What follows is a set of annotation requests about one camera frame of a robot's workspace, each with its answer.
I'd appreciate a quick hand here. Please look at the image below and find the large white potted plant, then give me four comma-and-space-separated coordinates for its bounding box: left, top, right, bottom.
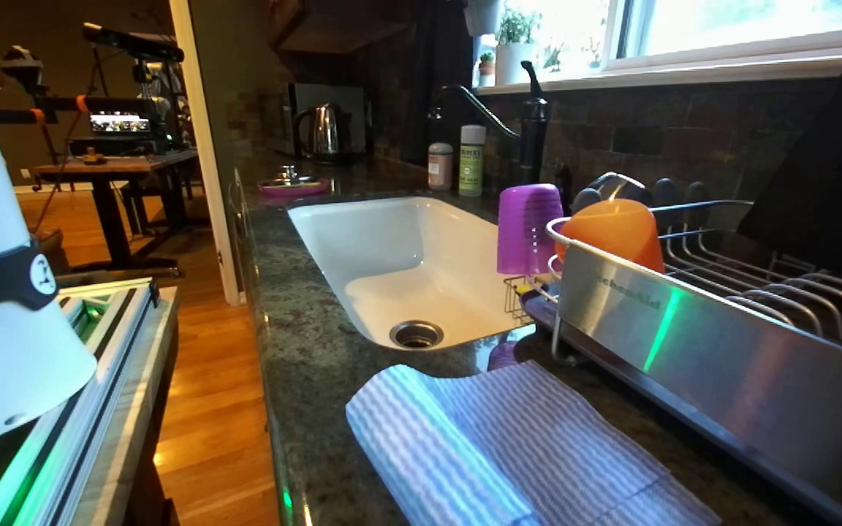
490, 7, 547, 89

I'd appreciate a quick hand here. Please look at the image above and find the white kitchen sink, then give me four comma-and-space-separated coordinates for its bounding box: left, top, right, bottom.
285, 195, 540, 356

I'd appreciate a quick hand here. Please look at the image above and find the metal sink drain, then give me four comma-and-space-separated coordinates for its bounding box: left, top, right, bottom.
386, 320, 446, 355

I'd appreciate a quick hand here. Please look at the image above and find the brown soap bottle orange label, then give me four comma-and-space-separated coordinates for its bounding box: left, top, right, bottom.
424, 140, 456, 194

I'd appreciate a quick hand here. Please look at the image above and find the green label soap bottle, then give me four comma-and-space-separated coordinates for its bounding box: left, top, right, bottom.
456, 122, 487, 201

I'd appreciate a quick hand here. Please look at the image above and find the purple plastic cup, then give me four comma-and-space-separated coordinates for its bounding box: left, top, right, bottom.
494, 181, 567, 282

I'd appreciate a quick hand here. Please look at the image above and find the pink tray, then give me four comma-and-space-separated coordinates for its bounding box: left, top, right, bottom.
256, 162, 335, 207

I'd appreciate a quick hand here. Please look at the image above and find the metal electric kettle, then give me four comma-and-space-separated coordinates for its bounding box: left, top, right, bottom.
293, 100, 352, 163

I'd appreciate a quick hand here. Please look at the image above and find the black kitchen faucet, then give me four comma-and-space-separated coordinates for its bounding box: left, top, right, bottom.
453, 58, 553, 191

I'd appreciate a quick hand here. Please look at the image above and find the orange plastic cup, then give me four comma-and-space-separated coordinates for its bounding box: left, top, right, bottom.
553, 195, 667, 274

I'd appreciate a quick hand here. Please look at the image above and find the small reddish brown pot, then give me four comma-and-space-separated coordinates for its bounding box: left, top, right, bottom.
474, 46, 497, 93

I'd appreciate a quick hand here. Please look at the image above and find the shiny metal utensil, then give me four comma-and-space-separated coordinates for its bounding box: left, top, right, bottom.
570, 169, 651, 213

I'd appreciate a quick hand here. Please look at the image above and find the striped blue cleaning cloth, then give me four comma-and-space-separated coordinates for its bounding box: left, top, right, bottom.
341, 361, 725, 526

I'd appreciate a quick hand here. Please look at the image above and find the dark wooden desk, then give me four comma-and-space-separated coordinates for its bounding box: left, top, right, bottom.
29, 147, 202, 274

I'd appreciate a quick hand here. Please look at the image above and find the purple dish rack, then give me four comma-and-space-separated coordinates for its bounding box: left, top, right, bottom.
540, 195, 842, 526

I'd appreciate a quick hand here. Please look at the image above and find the black equipment on desk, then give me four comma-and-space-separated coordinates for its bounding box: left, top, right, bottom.
66, 20, 193, 157

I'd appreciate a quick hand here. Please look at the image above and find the black tripod rig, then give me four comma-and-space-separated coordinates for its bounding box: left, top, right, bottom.
0, 41, 94, 163

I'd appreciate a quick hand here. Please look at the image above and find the white door frame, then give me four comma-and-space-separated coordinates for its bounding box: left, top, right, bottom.
167, 0, 249, 311

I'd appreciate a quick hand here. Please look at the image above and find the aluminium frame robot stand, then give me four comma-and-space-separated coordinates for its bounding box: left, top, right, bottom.
0, 274, 180, 526

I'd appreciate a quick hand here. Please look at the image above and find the window with white frame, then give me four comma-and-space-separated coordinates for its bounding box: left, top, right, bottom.
474, 0, 842, 93

